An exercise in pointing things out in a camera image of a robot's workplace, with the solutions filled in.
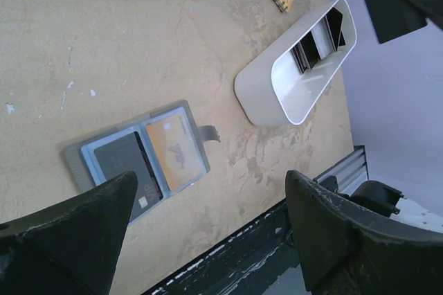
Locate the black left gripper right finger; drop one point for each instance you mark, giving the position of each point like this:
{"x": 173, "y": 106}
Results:
{"x": 346, "y": 248}

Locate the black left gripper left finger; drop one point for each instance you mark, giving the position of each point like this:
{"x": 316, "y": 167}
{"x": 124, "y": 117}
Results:
{"x": 71, "y": 247}

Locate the grey card holder wallet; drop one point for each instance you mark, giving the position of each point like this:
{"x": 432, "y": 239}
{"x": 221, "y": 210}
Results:
{"x": 86, "y": 170}

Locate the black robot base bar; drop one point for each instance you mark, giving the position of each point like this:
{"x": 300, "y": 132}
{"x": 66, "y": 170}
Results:
{"x": 248, "y": 261}

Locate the white box with cards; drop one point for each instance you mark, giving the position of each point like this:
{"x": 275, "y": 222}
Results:
{"x": 284, "y": 82}

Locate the aluminium table frame rail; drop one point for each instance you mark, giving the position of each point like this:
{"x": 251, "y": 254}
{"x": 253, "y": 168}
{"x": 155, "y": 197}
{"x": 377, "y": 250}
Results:
{"x": 350, "y": 172}

